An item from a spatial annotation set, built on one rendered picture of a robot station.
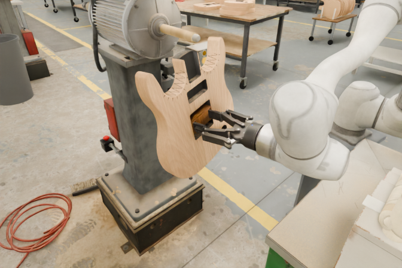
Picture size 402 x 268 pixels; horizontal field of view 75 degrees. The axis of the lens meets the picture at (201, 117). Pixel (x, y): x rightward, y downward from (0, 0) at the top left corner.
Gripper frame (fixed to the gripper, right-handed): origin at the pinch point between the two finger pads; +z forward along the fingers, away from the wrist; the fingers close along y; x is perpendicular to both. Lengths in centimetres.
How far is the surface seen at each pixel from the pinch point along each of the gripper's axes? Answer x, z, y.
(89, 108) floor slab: -93, 230, 57
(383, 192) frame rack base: 3.3, -49.0, -7.3
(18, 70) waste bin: -44, 301, 30
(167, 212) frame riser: -79, 42, 0
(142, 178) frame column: -59, 56, 1
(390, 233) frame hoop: 6, -51, -17
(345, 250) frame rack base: -1.7, -46.2, -18.8
